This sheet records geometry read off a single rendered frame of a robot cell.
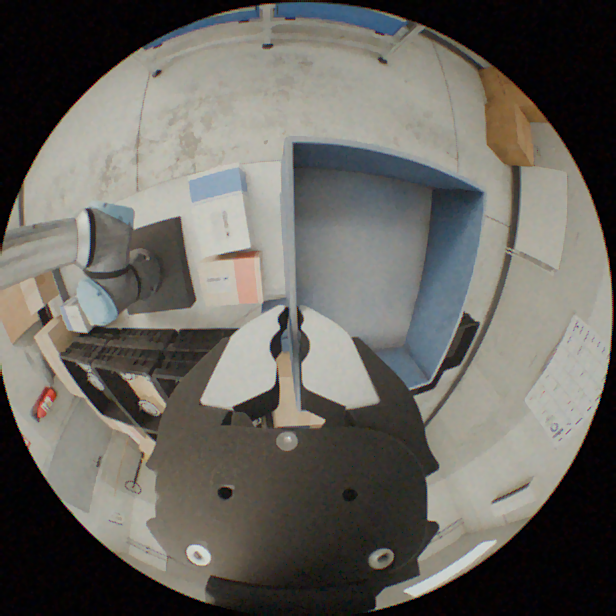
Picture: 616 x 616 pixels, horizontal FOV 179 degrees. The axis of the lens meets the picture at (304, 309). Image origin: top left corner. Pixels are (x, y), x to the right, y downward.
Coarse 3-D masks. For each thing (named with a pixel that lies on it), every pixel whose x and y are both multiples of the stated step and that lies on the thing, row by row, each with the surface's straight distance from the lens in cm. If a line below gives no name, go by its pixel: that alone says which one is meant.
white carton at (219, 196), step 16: (192, 176) 50; (208, 176) 48; (224, 176) 47; (240, 176) 47; (192, 192) 49; (208, 192) 48; (224, 192) 46; (240, 192) 46; (192, 208) 49; (208, 208) 47; (224, 208) 46; (240, 208) 45; (208, 224) 47; (224, 224) 46; (240, 224) 46; (208, 240) 48; (224, 240) 47; (240, 240) 46
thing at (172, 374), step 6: (156, 372) 58; (162, 372) 57; (168, 372) 56; (174, 372) 55; (180, 372) 54; (186, 372) 53; (156, 378) 59; (162, 378) 57; (168, 378) 56; (174, 378) 55; (180, 378) 54; (156, 384) 61; (162, 390) 62; (168, 396) 65; (264, 420) 63; (264, 426) 66
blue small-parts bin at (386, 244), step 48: (288, 144) 10; (336, 144) 11; (288, 192) 10; (336, 192) 17; (384, 192) 19; (432, 192) 22; (480, 192) 18; (288, 240) 10; (336, 240) 17; (384, 240) 19; (432, 240) 22; (480, 240) 18; (288, 288) 11; (336, 288) 19; (384, 288) 21; (432, 288) 22; (288, 336) 20; (384, 336) 24; (432, 336) 22
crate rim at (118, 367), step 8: (96, 360) 79; (104, 368) 74; (112, 368) 70; (120, 368) 67; (128, 368) 65; (136, 368) 63; (144, 368) 61; (104, 384) 85; (152, 384) 62; (112, 392) 87; (160, 392) 64
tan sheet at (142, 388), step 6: (138, 378) 85; (132, 384) 92; (138, 384) 89; (144, 384) 86; (150, 384) 83; (138, 390) 93; (144, 390) 90; (150, 390) 87; (138, 396) 98; (150, 396) 92; (156, 396) 89; (162, 402) 91; (162, 408) 96
